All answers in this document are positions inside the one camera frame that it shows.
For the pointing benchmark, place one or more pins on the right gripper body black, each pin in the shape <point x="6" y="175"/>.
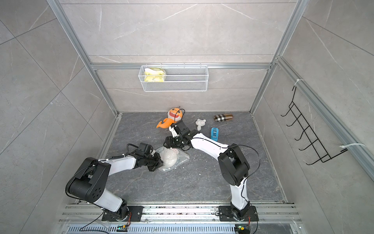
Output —
<point x="175" y="143"/>

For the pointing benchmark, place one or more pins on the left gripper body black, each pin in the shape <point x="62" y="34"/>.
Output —
<point x="153" y="163"/>

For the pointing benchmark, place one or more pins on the white plate teal rim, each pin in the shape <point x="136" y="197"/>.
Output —
<point x="169" y="158"/>

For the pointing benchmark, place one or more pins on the clear bubble wrap sheet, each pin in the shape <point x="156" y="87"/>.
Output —
<point x="182" y="158"/>

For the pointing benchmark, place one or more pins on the blue tape dispenser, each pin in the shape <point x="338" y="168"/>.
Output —
<point x="214" y="134"/>

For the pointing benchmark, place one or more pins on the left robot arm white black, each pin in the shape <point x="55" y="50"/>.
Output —
<point x="89" y="181"/>

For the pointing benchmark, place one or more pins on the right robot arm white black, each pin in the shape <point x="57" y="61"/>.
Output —
<point x="232" y="162"/>

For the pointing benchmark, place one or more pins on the small white bunny plush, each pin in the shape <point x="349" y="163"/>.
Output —
<point x="200" y="123"/>

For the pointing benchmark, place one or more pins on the orange shark plush toy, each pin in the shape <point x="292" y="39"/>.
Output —
<point x="174" y="115"/>

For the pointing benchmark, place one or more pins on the plaid brown pouch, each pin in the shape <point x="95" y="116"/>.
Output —
<point x="223" y="117"/>

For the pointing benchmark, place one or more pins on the yellow white cloth in basket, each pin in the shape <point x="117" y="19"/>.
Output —
<point x="154" y="75"/>

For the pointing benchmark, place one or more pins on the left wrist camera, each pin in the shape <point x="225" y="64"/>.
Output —
<point x="144" y="149"/>

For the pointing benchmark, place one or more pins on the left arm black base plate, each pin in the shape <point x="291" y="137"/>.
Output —
<point x="123" y="214"/>

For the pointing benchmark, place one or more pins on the aluminium mounting rail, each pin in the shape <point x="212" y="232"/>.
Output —
<point x="181" y="218"/>

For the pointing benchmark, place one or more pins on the white wire mesh basket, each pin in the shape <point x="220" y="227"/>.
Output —
<point x="186" y="78"/>

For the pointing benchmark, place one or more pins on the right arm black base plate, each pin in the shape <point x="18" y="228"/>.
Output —
<point x="230" y="213"/>

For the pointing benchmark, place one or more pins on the black wire hook rack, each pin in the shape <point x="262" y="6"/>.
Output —
<point x="308" y="133"/>

